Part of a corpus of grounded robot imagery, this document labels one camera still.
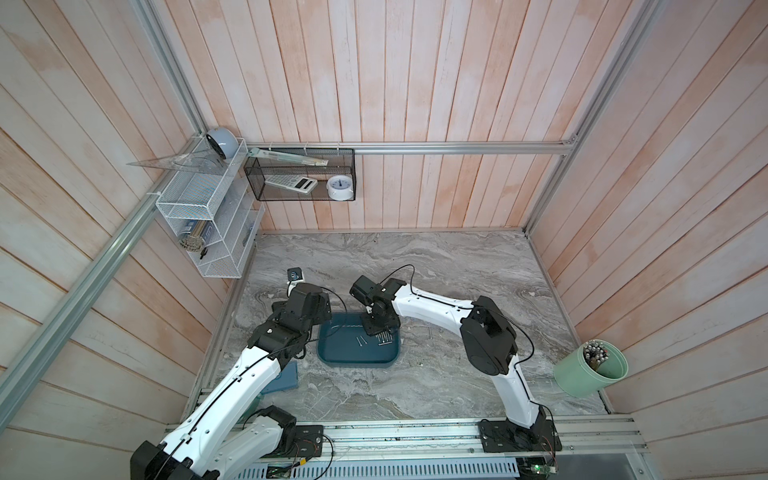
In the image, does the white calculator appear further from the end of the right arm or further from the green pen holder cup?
the green pen holder cup

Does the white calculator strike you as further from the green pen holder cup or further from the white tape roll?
the green pen holder cup

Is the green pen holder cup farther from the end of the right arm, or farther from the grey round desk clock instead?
the grey round desk clock

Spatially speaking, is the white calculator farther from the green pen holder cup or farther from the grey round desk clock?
the green pen holder cup

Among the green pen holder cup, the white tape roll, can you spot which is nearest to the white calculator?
the white tape roll

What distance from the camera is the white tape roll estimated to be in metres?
0.95

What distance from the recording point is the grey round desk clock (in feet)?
2.73

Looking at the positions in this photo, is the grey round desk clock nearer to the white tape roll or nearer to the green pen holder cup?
the white tape roll

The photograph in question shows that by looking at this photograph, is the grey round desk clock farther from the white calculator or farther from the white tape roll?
the white tape roll

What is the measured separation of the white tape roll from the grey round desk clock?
0.29 metres

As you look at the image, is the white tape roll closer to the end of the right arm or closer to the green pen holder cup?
the end of the right arm
